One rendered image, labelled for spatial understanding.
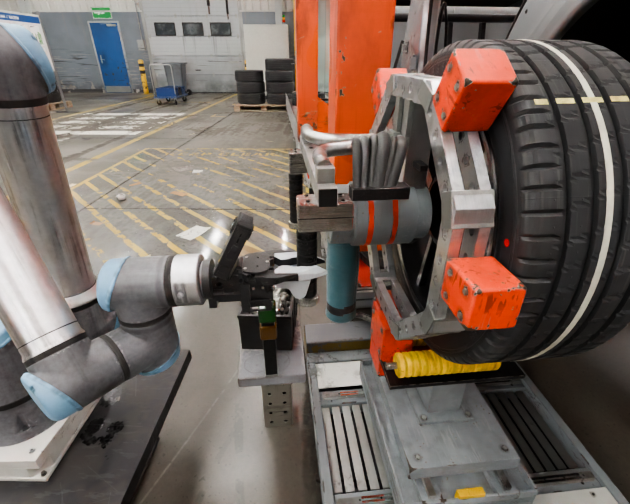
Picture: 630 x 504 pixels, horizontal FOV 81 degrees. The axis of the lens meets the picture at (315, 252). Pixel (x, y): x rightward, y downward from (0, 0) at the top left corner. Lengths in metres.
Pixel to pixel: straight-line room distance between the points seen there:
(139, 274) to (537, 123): 0.63
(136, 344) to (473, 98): 0.65
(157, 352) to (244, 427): 0.77
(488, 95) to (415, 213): 0.28
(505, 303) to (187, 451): 1.15
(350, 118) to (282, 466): 1.11
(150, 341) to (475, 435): 0.90
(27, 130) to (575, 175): 0.92
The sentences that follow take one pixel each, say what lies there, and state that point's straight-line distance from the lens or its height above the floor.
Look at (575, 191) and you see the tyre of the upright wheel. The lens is 0.61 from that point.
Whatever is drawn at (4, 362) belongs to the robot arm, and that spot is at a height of 0.57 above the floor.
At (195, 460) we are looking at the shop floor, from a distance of 1.42.
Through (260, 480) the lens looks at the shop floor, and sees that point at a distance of 1.34.
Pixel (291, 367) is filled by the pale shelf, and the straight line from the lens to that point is 0.99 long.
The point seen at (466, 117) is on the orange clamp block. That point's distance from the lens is 0.60.
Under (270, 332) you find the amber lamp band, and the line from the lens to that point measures 0.87.
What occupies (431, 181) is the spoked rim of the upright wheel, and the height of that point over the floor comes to 0.90.
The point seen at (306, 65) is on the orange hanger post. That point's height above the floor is 1.09.
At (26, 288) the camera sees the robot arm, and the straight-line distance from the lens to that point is 0.71.
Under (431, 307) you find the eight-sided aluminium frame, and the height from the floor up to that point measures 0.78.
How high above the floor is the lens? 1.15
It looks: 28 degrees down
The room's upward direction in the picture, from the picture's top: straight up
